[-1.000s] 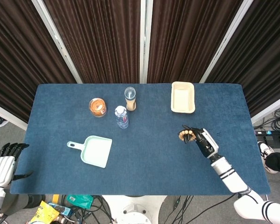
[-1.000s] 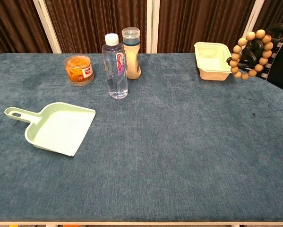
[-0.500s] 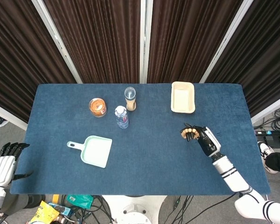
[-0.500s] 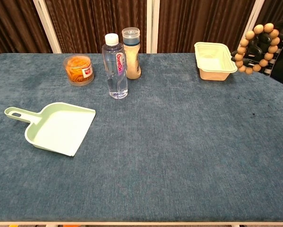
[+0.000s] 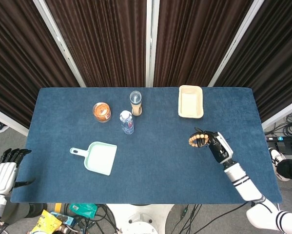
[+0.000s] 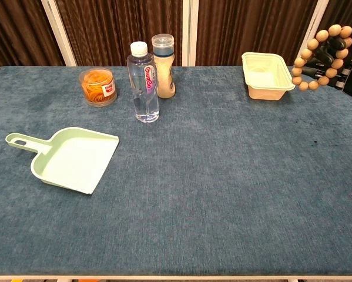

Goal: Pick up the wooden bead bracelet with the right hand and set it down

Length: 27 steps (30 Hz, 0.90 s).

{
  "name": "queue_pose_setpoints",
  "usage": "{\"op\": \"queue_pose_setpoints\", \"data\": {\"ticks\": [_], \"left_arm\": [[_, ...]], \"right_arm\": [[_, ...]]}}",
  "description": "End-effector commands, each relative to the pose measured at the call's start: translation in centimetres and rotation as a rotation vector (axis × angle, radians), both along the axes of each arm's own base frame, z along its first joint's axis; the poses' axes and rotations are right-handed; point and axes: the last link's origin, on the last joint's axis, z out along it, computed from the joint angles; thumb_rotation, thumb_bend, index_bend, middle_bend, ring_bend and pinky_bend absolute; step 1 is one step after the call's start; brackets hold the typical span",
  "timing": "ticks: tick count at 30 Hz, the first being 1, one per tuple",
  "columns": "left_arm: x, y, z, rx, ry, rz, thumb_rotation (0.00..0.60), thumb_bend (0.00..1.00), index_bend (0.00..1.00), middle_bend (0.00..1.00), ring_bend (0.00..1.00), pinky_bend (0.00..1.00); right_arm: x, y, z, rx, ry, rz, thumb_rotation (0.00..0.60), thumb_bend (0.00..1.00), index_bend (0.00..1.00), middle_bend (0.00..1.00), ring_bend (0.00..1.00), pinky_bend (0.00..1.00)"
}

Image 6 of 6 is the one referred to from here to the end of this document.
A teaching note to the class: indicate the blue table cloth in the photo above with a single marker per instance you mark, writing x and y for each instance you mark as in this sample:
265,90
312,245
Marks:
175,211

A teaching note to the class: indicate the brown pleated curtain panel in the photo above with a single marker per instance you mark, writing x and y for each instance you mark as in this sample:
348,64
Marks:
252,23
17,32
117,23
349,11

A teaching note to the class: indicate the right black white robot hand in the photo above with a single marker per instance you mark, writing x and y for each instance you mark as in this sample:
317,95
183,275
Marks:
322,55

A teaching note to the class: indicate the white screen frame post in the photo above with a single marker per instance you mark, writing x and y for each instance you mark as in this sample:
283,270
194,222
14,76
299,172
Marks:
189,32
58,32
312,26

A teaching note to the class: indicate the seasoning shaker with clear cap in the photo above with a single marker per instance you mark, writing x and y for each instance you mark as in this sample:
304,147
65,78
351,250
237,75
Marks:
165,79

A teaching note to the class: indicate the clear plastic water bottle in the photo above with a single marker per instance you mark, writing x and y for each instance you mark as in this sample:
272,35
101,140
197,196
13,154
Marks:
142,88

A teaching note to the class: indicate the clear tub of rubber bands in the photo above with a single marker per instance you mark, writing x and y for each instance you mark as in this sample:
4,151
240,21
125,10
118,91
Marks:
96,88

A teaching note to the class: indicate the pale green plastic dustpan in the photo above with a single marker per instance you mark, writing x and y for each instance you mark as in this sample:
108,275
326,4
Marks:
73,161

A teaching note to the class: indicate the pale green rectangular plastic container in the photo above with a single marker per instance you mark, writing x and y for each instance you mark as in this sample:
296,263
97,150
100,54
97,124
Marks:
266,79

